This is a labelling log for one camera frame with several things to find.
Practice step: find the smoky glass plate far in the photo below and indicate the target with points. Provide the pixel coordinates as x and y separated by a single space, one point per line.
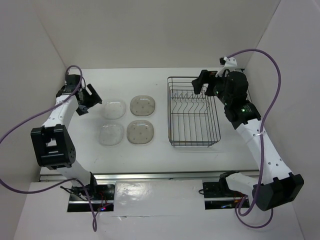
142 105

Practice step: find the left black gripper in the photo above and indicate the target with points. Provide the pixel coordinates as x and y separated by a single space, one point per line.
82 109

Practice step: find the clear glass plate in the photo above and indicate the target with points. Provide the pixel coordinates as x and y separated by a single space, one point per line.
111 134
113 109

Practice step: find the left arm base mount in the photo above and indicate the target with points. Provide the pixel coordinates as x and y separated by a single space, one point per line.
102 199

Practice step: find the smoky glass plate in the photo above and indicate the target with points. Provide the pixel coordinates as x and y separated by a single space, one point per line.
140 132
142 105

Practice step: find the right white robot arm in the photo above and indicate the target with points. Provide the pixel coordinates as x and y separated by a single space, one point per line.
276 184

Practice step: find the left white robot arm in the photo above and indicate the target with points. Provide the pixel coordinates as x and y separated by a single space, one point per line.
52 143

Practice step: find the grey wire dish rack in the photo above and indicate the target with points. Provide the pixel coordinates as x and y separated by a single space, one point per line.
192 119

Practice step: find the smoky glass plate near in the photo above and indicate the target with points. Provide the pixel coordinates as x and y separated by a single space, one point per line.
140 132

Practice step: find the aluminium rail front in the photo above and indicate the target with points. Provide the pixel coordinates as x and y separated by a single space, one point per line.
205 176

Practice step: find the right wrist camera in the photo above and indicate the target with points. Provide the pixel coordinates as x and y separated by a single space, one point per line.
227 63

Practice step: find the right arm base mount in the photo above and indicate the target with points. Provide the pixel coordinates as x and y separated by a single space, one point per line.
218 196

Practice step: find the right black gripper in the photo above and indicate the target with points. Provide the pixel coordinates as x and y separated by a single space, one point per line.
197 83

